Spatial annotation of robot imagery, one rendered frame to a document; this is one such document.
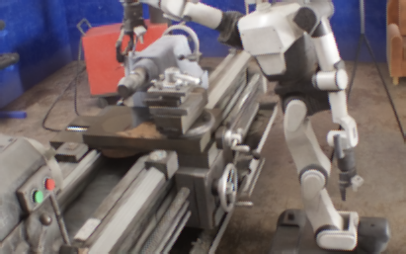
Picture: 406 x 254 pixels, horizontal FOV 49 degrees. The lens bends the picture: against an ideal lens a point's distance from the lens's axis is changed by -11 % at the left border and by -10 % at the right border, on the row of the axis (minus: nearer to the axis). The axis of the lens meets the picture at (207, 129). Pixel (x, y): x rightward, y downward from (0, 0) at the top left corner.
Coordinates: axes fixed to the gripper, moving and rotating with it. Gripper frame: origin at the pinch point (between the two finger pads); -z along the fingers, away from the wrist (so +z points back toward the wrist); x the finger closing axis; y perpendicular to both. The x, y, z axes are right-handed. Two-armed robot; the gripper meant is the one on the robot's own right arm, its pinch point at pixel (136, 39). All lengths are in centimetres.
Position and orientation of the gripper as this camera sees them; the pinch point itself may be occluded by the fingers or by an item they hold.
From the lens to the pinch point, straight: 226.3
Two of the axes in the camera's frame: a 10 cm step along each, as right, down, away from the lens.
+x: 7.5, -3.5, 5.6
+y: -6.5, -2.6, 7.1
